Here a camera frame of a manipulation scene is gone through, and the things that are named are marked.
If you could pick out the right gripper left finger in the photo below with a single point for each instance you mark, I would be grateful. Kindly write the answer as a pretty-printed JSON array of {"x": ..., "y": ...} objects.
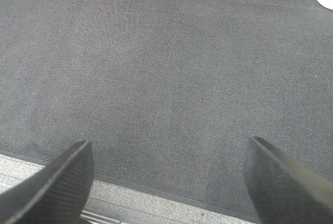
[{"x": 57, "y": 193}]

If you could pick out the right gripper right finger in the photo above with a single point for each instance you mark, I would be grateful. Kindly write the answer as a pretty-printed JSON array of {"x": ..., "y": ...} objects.
[{"x": 283, "y": 190}]

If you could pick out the black table mat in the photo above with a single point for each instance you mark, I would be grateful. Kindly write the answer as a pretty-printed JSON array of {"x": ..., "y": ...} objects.
[{"x": 167, "y": 92}]

